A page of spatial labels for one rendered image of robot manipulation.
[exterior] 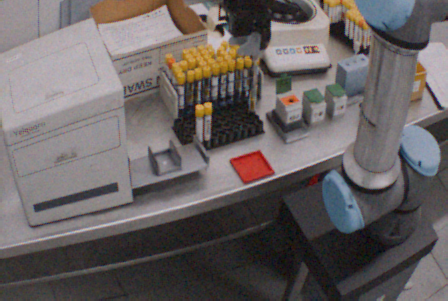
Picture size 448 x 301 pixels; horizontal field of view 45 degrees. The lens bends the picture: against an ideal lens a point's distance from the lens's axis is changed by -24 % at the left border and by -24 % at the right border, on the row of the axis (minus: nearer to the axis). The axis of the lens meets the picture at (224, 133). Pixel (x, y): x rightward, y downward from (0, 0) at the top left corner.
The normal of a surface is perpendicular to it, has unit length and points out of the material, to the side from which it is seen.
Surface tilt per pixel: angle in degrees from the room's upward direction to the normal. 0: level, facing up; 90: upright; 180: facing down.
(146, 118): 0
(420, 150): 8
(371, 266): 4
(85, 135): 90
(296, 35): 90
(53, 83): 0
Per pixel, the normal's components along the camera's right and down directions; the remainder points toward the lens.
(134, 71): 0.41, 0.59
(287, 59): 0.15, -0.37
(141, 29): 0.05, -0.71
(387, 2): -0.89, 0.17
